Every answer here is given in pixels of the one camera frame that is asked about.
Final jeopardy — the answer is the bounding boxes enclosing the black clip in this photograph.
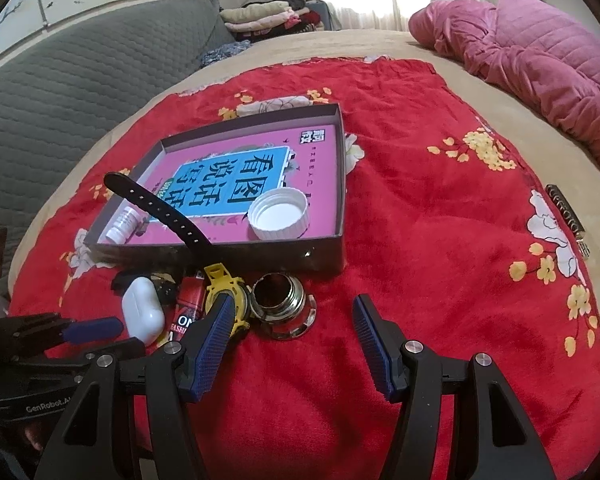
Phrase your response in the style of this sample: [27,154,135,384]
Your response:
[150,274,181,307]

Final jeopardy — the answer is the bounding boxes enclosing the white ribbed bottle cap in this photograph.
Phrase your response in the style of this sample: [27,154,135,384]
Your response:
[247,187,312,241]

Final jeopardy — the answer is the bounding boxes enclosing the beige bed sheet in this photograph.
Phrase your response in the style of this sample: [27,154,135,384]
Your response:
[5,27,600,461]

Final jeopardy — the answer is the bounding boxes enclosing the small white bottle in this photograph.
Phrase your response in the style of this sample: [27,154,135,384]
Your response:
[105,206,143,245]

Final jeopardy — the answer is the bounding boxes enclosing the pink quilted jacket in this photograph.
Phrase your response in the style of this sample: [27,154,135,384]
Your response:
[408,0,600,191]

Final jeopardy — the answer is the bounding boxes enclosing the white earbuds case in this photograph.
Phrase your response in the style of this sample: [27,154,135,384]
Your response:
[121,276,167,347]

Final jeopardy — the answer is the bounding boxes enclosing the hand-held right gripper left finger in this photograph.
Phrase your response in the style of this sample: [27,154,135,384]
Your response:
[32,292,238,480]

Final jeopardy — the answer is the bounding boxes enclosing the grey box with pink print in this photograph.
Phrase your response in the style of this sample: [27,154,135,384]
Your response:
[82,103,348,276]

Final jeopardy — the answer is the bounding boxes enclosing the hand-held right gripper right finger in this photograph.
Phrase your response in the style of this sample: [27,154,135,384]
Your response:
[352,294,558,480]

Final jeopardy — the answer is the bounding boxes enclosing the yellow watch with black strap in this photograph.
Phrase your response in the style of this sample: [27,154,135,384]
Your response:
[103,172,253,338]

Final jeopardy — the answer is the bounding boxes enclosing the stack of folded clothes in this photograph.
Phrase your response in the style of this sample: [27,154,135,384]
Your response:
[220,0,331,41]

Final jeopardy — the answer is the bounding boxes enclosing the red lighter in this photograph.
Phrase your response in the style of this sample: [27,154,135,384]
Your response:
[167,270,206,346]

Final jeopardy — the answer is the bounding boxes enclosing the chrome metal fitting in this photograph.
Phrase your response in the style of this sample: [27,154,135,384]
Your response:
[247,272,318,342]

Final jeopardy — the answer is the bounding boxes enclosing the red floral blanket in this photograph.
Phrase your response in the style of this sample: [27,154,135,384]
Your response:
[7,57,600,480]

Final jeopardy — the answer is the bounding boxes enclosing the grey quilted headboard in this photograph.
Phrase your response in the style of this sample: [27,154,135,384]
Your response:
[0,0,236,241]

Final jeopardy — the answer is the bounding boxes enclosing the dark patterned metal bar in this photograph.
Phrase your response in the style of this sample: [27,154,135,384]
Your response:
[546,184,592,261]

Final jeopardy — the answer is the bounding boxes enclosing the blue patterned cloth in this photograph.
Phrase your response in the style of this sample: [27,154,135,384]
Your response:
[200,40,253,68]

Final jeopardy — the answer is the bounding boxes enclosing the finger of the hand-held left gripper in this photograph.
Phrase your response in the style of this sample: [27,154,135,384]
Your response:
[10,337,146,386]
[0,312,125,356]

